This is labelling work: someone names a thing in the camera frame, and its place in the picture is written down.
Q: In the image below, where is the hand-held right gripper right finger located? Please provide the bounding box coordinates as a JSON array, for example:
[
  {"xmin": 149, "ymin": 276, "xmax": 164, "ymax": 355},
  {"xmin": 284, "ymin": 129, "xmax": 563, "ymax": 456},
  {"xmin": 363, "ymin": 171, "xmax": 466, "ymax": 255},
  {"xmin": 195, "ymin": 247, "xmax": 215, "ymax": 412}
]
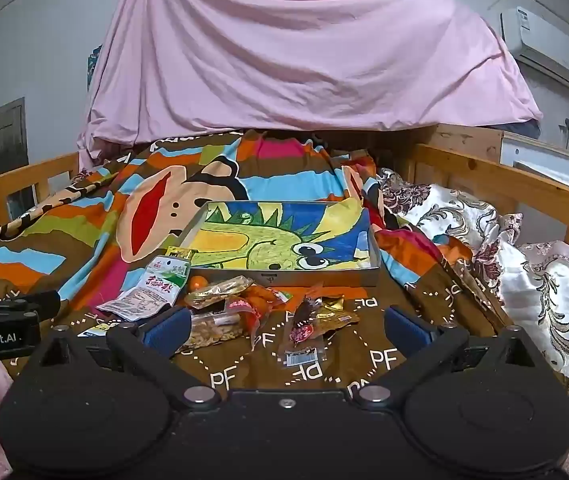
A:
[{"xmin": 351, "ymin": 305, "xmax": 548, "ymax": 407}]

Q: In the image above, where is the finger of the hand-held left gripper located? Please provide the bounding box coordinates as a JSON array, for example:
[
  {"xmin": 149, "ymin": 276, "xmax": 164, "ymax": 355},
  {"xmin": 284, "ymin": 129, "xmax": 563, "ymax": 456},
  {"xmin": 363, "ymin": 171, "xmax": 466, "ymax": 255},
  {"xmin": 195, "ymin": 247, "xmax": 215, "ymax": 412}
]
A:
[{"xmin": 0, "ymin": 290, "xmax": 62, "ymax": 319}]

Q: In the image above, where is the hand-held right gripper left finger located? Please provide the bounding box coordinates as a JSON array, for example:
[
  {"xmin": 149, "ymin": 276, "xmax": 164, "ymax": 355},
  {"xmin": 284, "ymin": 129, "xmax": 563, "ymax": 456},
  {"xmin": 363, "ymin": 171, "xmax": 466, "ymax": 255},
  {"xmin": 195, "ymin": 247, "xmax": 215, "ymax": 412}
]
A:
[{"xmin": 24, "ymin": 306, "xmax": 222, "ymax": 409}]

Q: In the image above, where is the white air conditioner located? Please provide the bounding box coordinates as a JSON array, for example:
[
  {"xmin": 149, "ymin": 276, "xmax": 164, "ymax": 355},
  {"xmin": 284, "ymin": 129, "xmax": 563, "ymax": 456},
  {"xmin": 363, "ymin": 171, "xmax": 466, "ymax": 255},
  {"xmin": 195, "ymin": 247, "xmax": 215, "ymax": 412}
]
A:
[{"xmin": 500, "ymin": 6, "xmax": 569, "ymax": 92}]

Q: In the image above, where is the wooden bed rail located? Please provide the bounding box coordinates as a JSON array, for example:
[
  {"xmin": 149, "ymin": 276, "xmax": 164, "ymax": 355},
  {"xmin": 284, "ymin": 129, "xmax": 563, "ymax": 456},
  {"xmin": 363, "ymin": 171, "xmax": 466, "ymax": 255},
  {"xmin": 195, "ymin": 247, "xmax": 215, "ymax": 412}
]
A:
[
  {"xmin": 0, "ymin": 152, "xmax": 84, "ymax": 242},
  {"xmin": 411, "ymin": 143, "xmax": 569, "ymax": 262}
]

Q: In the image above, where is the orange red snack packet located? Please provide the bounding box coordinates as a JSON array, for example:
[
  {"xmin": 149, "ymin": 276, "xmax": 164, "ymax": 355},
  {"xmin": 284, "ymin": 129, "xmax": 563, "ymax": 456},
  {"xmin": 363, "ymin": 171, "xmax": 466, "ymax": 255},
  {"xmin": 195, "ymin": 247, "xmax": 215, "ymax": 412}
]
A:
[{"xmin": 224, "ymin": 284, "xmax": 287, "ymax": 335}]

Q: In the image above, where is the dark red meat snack packet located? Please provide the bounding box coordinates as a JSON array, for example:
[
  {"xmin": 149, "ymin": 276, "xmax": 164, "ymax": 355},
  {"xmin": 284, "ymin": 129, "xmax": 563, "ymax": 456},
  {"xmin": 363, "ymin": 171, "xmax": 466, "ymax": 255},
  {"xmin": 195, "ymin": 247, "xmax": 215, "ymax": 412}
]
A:
[{"xmin": 284, "ymin": 294, "xmax": 326, "ymax": 367}]

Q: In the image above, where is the white floral quilt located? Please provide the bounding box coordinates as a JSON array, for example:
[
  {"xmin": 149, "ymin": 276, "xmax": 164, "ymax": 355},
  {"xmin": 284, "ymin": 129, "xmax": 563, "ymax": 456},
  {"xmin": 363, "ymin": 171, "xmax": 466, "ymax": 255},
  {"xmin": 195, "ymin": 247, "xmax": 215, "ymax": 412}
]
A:
[{"xmin": 377, "ymin": 167, "xmax": 569, "ymax": 386}]

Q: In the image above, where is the pink bed sheet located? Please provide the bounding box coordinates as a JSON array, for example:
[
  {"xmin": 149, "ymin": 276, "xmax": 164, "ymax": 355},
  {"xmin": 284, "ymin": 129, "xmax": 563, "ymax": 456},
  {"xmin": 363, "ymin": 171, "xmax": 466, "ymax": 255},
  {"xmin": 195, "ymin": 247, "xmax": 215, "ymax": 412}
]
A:
[{"xmin": 77, "ymin": 0, "xmax": 544, "ymax": 166}]

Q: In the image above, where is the clear peanut brittle packet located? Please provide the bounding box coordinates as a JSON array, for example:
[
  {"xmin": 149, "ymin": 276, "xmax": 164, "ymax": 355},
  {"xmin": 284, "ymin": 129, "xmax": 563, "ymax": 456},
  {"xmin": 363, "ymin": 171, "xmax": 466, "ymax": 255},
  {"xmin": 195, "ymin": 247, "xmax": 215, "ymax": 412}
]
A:
[
  {"xmin": 184, "ymin": 276, "xmax": 254, "ymax": 309},
  {"xmin": 177, "ymin": 311, "xmax": 248, "ymax": 356}
]

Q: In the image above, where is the white printed snack packet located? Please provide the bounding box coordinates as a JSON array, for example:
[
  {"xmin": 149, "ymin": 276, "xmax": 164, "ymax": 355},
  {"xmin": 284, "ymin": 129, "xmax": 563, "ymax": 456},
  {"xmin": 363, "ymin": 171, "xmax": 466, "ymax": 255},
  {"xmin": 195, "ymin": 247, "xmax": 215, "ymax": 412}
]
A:
[{"xmin": 96, "ymin": 285, "xmax": 172, "ymax": 322}]

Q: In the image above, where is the grey tray with dinosaur drawing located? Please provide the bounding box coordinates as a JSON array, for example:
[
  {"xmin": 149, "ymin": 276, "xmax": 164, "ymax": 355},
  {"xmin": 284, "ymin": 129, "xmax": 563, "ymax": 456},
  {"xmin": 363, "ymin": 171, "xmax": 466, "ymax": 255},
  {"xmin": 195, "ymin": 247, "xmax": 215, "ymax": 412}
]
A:
[{"xmin": 178, "ymin": 200, "xmax": 382, "ymax": 287}]

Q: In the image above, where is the printed monkey blanket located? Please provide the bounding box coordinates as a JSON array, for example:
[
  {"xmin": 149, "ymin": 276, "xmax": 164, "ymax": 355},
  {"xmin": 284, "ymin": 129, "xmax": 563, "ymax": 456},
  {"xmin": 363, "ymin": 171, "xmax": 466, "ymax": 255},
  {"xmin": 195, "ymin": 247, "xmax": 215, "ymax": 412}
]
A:
[{"xmin": 0, "ymin": 127, "xmax": 569, "ymax": 396}]

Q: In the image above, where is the wooden headboard box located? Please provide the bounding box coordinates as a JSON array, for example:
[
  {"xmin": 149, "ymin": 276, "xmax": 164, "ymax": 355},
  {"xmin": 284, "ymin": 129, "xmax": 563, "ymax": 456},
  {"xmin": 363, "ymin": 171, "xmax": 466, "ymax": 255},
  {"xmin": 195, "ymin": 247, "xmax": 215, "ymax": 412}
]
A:
[{"xmin": 417, "ymin": 122, "xmax": 505, "ymax": 162}]

